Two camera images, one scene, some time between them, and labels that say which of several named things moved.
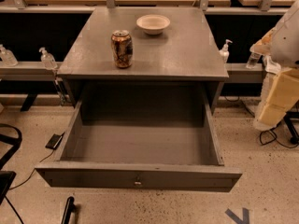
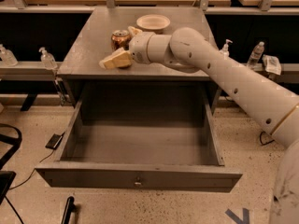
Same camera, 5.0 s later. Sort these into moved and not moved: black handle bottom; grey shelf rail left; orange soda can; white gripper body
Moved: white gripper body
Not moved: black handle bottom; grey shelf rail left; orange soda can
